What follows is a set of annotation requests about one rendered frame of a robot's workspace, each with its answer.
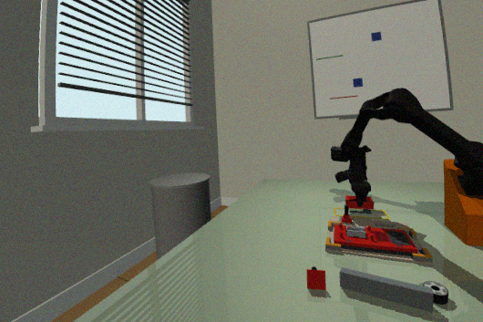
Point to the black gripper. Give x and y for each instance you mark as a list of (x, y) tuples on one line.
[(360, 187)]

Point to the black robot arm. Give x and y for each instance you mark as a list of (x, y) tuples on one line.
[(401, 105)]

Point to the grey rectangular bar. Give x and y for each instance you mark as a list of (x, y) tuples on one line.
[(387, 288)]

